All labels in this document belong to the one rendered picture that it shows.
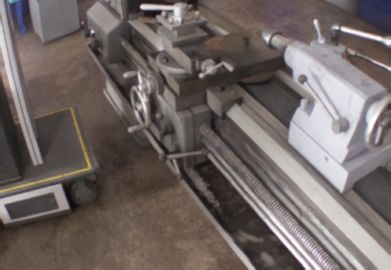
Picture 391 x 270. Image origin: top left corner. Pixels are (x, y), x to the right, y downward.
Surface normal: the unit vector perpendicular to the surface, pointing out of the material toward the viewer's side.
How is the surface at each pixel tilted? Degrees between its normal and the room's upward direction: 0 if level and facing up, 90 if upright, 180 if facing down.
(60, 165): 0
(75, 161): 0
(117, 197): 0
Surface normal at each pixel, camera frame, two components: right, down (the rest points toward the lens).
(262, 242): -0.04, -0.81
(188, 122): 0.46, 0.50
